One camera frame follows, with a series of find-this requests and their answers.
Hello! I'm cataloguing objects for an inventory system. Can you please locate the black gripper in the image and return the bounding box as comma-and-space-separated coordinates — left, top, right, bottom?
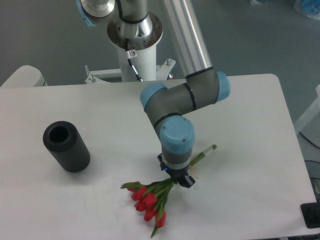
157, 154, 195, 188

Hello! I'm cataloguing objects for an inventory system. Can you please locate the red tulip bouquet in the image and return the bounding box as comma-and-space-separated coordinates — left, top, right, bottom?
120, 144, 218, 239

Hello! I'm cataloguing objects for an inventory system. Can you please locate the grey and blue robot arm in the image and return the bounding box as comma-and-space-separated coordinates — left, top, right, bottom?
76, 0, 231, 188

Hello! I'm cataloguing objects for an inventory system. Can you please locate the black device at table edge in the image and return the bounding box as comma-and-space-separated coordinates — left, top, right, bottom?
300, 202, 320, 229

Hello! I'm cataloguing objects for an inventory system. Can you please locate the white cabinet at right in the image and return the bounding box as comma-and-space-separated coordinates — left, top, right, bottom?
293, 85, 320, 135

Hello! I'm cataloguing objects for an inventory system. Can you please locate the black ribbed vase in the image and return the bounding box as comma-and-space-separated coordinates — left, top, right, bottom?
42, 121, 91, 173

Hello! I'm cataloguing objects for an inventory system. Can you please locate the white rounded furniture piece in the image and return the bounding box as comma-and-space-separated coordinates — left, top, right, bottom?
0, 65, 48, 89

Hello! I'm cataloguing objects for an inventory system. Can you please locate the blue plastic bag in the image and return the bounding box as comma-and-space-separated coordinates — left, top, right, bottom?
294, 0, 320, 20

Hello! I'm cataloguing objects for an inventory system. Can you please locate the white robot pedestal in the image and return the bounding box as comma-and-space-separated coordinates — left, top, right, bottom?
84, 12, 177, 85

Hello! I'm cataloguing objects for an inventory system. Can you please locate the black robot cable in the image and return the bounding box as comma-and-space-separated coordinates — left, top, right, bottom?
114, 0, 145, 82

